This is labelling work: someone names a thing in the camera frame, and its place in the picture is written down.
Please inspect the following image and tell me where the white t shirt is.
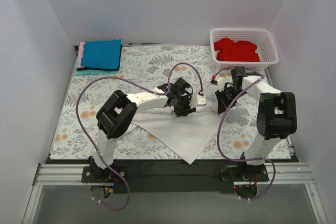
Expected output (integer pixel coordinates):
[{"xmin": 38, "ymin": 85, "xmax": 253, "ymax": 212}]
[{"xmin": 126, "ymin": 101, "xmax": 221, "ymax": 164}]

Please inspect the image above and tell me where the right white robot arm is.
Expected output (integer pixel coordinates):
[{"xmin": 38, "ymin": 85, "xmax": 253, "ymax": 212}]
[{"xmin": 211, "ymin": 66, "xmax": 297, "ymax": 181}]

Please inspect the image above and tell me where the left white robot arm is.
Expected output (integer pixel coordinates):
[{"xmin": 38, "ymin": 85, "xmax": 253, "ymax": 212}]
[{"xmin": 89, "ymin": 78, "xmax": 198, "ymax": 182}]

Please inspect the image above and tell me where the floral table mat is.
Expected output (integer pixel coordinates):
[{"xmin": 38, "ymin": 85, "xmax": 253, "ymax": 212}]
[{"xmin": 49, "ymin": 46, "xmax": 258, "ymax": 160}]

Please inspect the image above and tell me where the red t shirt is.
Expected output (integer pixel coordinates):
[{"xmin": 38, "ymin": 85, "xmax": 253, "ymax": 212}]
[{"xmin": 214, "ymin": 38, "xmax": 260, "ymax": 62}]

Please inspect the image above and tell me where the white plastic basket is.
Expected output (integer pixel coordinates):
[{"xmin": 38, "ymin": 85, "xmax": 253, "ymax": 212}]
[{"xmin": 209, "ymin": 28, "xmax": 279, "ymax": 70}]

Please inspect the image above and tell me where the blue folded t shirt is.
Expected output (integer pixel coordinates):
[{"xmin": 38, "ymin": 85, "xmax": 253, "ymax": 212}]
[{"xmin": 81, "ymin": 39, "xmax": 122, "ymax": 69}]

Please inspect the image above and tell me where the teal folded t shirt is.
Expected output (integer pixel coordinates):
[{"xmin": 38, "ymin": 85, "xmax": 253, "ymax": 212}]
[{"xmin": 74, "ymin": 59, "xmax": 118, "ymax": 76}]

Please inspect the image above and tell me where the pink folded t shirt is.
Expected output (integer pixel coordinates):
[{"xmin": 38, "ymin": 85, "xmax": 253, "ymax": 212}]
[{"xmin": 77, "ymin": 42, "xmax": 85, "ymax": 68}]

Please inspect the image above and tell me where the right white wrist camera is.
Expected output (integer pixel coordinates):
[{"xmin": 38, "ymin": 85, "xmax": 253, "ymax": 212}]
[{"xmin": 215, "ymin": 77, "xmax": 227, "ymax": 92}]

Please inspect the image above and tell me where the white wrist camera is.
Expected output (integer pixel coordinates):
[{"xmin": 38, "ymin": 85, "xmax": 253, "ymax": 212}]
[
  {"xmin": 215, "ymin": 77, "xmax": 227, "ymax": 92},
  {"xmin": 190, "ymin": 93, "xmax": 207, "ymax": 109}
]

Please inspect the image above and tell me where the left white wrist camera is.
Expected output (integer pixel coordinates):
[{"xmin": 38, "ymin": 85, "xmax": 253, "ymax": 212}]
[{"xmin": 190, "ymin": 93, "xmax": 207, "ymax": 109}]

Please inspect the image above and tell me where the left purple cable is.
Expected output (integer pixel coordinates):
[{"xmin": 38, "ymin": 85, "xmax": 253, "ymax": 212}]
[{"xmin": 75, "ymin": 62, "xmax": 205, "ymax": 211}]

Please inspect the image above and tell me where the purple cable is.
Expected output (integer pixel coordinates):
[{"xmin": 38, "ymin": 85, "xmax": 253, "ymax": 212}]
[
  {"xmin": 75, "ymin": 62, "xmax": 205, "ymax": 211},
  {"xmin": 211, "ymin": 66, "xmax": 276, "ymax": 201}
]

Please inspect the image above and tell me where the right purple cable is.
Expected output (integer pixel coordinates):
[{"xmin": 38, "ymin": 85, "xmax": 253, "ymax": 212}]
[{"xmin": 211, "ymin": 66, "xmax": 276, "ymax": 201}]

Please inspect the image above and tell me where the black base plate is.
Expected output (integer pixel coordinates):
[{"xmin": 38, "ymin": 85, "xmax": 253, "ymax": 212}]
[{"xmin": 81, "ymin": 158, "xmax": 271, "ymax": 194}]

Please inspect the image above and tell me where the aluminium mounting rail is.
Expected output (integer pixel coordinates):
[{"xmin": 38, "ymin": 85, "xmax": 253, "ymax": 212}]
[{"xmin": 33, "ymin": 161, "xmax": 314, "ymax": 185}]

